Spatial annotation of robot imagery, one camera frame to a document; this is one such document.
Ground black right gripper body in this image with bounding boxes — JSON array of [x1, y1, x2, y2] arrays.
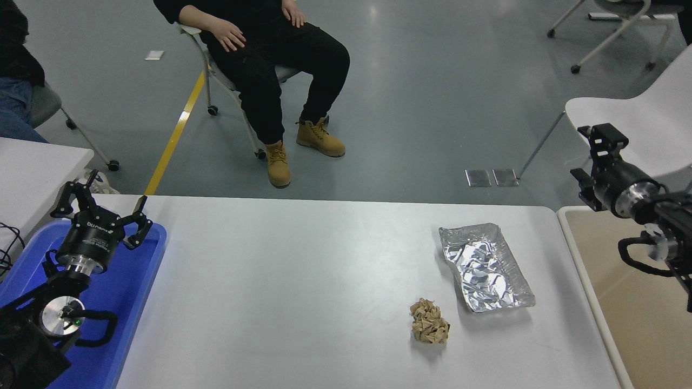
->
[[592, 160, 649, 214]]

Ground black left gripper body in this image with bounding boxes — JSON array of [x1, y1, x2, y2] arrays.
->
[[57, 208, 126, 261]]

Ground silver foil tray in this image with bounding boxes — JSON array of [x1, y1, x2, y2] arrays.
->
[[438, 223, 536, 313]]

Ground tan paper ball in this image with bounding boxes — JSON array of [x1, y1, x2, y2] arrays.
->
[[409, 298, 451, 344]]

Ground person's right hand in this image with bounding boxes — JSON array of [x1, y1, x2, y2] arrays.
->
[[214, 22, 247, 52]]

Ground person's left hand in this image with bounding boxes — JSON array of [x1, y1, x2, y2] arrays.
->
[[281, 0, 307, 29]]

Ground white shoe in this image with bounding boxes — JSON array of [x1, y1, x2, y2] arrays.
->
[[81, 170, 121, 196]]

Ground white shell chair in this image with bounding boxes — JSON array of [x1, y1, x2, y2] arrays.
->
[[516, 43, 692, 182]]

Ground white side table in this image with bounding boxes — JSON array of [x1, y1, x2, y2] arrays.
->
[[0, 137, 94, 265]]

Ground blue plastic tray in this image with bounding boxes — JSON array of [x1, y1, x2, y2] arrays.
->
[[0, 220, 167, 389]]

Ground yellow floor tape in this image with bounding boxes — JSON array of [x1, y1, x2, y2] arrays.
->
[[143, 72, 205, 196]]

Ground large pale bin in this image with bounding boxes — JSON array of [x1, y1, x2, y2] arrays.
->
[[556, 204, 692, 389]]

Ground grey wheeled chair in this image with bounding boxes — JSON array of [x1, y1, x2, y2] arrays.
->
[[174, 22, 330, 162], [30, 82, 119, 172]]

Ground person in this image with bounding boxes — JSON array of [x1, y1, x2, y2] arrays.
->
[[0, 4, 49, 144], [675, 11, 692, 46], [153, 0, 351, 189]]

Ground dark seat wheeled chair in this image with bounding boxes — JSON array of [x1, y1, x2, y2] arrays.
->
[[545, 0, 683, 75]]

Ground thin black cable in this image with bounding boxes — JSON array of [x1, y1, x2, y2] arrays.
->
[[0, 223, 25, 276]]

